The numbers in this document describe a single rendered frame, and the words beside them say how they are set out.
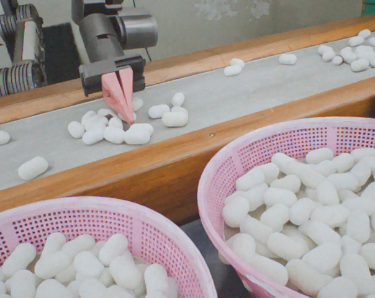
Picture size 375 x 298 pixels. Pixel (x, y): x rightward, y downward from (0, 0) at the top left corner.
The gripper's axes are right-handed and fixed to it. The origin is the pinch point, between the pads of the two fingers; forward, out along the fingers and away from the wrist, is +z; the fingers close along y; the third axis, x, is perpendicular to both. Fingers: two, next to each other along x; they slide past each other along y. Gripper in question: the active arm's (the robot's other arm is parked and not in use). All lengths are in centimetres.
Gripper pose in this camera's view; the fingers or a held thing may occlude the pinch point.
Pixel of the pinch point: (130, 118)
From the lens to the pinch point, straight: 51.0
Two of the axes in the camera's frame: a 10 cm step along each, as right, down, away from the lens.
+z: 3.8, 8.5, -3.7
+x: -1.5, 4.5, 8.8
